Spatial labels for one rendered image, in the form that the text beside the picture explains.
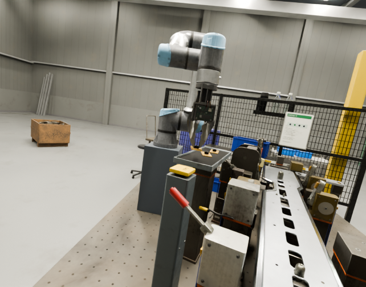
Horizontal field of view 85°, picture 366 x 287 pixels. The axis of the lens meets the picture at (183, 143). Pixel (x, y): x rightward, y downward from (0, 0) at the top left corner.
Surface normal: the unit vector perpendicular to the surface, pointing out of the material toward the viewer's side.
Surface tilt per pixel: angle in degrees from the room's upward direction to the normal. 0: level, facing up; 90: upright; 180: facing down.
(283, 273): 0
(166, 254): 90
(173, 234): 90
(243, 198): 90
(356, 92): 90
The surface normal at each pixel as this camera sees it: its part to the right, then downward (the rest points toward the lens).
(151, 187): -0.13, 0.14
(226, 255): -0.39, 0.09
